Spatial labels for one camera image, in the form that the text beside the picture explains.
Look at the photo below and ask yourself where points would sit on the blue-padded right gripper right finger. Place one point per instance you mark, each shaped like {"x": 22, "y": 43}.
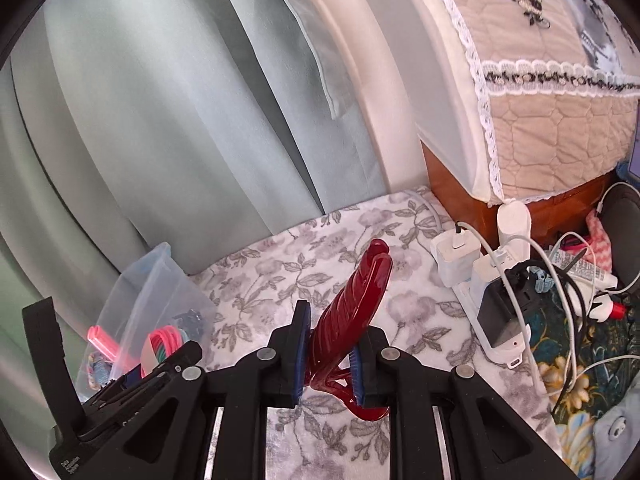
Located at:
{"x": 447, "y": 425}

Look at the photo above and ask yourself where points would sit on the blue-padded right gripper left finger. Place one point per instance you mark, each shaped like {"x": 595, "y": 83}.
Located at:
{"x": 183, "y": 422}

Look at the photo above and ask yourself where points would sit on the pink hair claw clip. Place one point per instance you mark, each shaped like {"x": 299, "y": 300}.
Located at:
{"x": 105, "y": 344}

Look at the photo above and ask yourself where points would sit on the dark red hair claw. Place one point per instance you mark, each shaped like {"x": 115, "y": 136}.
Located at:
{"x": 333, "y": 361}

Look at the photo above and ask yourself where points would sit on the black power adapter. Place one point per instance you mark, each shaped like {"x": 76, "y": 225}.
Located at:
{"x": 497, "y": 316}

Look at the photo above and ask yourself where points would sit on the clear plastic storage bin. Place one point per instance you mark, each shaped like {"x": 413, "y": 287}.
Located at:
{"x": 151, "y": 293}

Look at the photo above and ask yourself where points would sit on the floral grey white blanket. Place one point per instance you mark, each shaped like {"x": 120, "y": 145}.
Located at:
{"x": 255, "y": 290}

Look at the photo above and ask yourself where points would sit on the white phone charger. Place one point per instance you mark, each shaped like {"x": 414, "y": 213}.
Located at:
{"x": 455, "y": 253}

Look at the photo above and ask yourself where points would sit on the white power strip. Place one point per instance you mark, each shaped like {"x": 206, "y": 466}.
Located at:
{"x": 514, "y": 224}

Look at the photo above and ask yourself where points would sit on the pale green curtain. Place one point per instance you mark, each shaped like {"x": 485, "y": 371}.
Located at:
{"x": 205, "y": 125}

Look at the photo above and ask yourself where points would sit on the quilted lace-trimmed cover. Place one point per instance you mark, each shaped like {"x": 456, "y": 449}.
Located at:
{"x": 545, "y": 94}

